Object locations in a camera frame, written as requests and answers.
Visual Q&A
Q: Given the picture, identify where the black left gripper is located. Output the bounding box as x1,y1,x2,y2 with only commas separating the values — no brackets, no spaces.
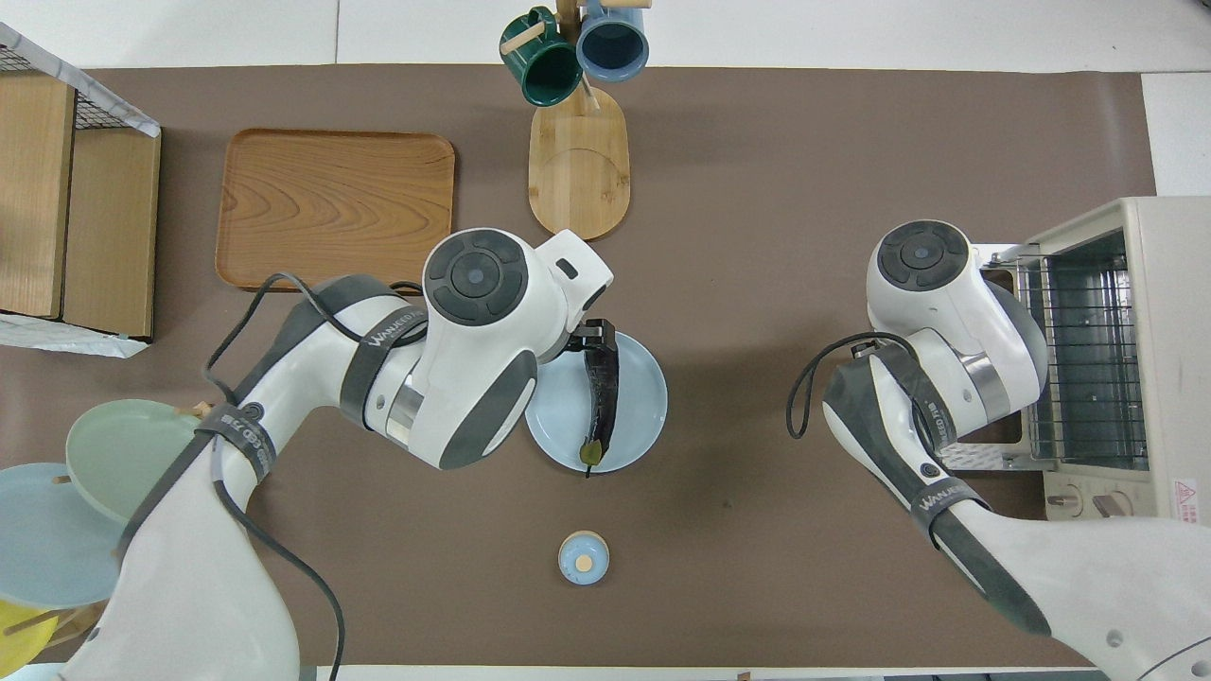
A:
565,318,622,362

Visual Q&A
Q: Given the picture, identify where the dark purple eggplant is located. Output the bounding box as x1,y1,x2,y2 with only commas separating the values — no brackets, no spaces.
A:
578,331,622,478

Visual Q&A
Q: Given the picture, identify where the light blue serving plate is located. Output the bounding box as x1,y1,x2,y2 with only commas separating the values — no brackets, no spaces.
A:
523,328,670,475

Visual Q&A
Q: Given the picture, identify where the cream toaster oven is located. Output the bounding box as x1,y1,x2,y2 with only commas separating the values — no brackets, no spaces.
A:
963,196,1211,524

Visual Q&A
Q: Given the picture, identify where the wooden mug tree stand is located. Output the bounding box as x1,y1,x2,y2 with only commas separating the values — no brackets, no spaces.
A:
500,0,654,243

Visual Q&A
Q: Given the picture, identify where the brown table mat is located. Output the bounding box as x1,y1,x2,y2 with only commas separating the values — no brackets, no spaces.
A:
0,63,1204,669

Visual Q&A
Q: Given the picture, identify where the dark green mug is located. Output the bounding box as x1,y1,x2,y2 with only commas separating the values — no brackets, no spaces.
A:
500,7,585,108

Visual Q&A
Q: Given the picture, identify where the blue mug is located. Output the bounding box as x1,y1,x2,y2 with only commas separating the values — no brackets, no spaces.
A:
575,0,651,83

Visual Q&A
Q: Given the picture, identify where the wooden tray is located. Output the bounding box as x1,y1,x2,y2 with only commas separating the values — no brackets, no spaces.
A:
215,129,457,294

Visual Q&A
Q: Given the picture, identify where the pale green plate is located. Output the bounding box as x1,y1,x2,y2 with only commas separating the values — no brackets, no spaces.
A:
65,398,204,527

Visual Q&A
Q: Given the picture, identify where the light blue racked plate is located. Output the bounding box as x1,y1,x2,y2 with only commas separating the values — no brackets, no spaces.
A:
0,462,129,611

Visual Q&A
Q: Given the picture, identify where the wooden plate rack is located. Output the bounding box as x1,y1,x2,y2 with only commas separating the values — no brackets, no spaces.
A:
0,401,217,654

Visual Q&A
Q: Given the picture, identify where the yellow plate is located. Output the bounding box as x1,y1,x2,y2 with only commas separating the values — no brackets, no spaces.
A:
0,599,59,675

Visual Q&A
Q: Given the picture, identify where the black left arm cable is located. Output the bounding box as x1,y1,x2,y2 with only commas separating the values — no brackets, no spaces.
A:
202,271,427,681

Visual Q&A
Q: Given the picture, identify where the metal oven wire rack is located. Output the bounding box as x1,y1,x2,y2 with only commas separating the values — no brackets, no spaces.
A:
1014,248,1151,471

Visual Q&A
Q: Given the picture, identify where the wire basket wooden shelf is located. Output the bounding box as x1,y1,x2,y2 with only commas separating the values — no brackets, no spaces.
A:
0,21,163,359

